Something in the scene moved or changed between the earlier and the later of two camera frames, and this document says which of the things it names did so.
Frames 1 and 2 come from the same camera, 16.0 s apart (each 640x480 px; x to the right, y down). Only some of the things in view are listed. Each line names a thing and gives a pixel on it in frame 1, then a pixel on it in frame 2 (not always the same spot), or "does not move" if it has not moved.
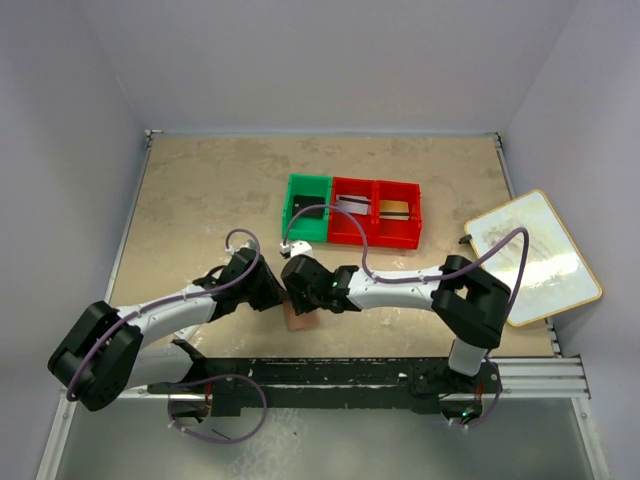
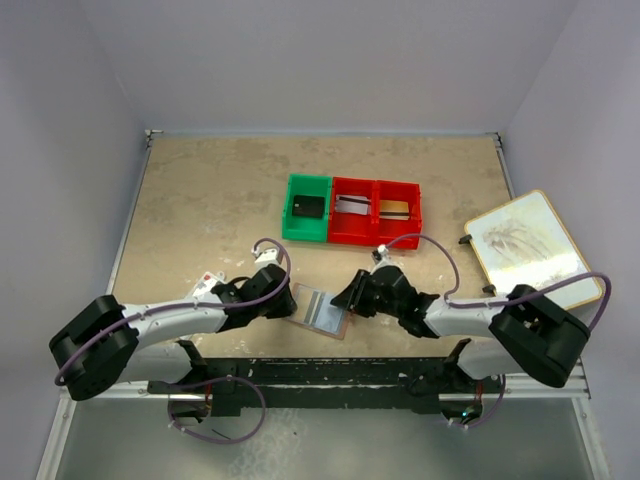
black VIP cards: [300, 202] does not move
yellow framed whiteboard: [555, 278] does not move
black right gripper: [299, 304] → [352, 297]
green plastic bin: [307, 230] does not move
